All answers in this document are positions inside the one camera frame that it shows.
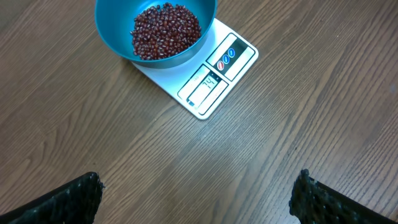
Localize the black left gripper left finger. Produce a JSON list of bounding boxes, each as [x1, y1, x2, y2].
[[1, 172, 104, 224]]

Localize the red beans in bowl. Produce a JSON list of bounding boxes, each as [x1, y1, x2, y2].
[[130, 2, 201, 60]]

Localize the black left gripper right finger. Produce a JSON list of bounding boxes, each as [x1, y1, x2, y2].
[[289, 169, 397, 224]]

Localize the blue metal bowl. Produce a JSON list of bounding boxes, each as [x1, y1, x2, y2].
[[95, 0, 218, 68]]

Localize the white digital kitchen scale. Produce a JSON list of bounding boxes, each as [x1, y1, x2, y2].
[[136, 19, 259, 120]]

